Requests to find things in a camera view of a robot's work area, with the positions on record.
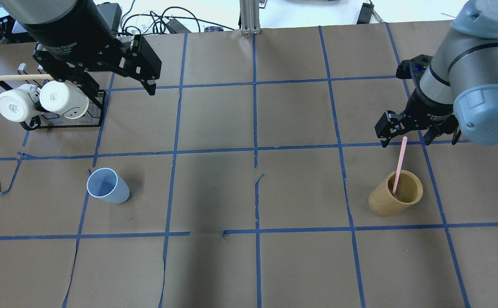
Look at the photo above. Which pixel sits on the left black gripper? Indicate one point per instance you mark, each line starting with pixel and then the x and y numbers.
pixel 74 40

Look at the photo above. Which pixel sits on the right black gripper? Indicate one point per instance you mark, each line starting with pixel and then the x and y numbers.
pixel 429 112

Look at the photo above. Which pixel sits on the pink chopstick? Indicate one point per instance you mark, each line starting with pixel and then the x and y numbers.
pixel 401 158

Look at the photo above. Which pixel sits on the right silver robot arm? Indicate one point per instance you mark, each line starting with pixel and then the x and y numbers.
pixel 456 89

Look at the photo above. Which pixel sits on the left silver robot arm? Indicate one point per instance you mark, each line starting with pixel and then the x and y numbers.
pixel 57 16

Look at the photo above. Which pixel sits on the bamboo chopstick holder cup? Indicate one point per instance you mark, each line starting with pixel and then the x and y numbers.
pixel 390 198

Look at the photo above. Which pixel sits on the light blue plastic cup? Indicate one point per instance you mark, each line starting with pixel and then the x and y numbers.
pixel 105 184

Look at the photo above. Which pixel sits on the white mug far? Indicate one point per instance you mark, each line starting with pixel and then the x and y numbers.
pixel 63 99

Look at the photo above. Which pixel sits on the white mug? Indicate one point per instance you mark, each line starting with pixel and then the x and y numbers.
pixel 19 104
pixel 63 99

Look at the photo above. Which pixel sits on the white mug near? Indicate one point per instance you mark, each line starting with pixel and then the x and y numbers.
pixel 19 104

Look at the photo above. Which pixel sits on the black wire cup rack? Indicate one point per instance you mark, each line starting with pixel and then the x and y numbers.
pixel 92 118

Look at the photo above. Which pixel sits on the wooden rack handle rod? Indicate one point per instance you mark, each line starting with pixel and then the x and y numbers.
pixel 26 77

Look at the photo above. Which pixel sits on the aluminium frame post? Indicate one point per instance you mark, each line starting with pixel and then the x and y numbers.
pixel 250 17

